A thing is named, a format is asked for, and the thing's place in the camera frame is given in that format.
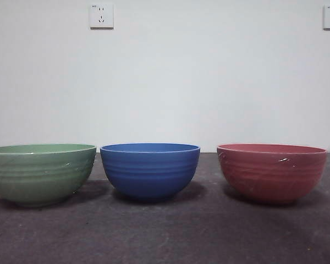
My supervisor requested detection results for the red ribbed bowl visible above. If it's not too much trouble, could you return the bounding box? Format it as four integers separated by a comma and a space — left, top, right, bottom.
216, 142, 328, 205

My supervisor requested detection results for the green ribbed bowl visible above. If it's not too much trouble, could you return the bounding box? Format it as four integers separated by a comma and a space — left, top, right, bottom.
0, 143, 97, 207

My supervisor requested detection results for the blue ribbed bowl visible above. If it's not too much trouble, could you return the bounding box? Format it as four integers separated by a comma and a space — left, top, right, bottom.
100, 142, 201, 201

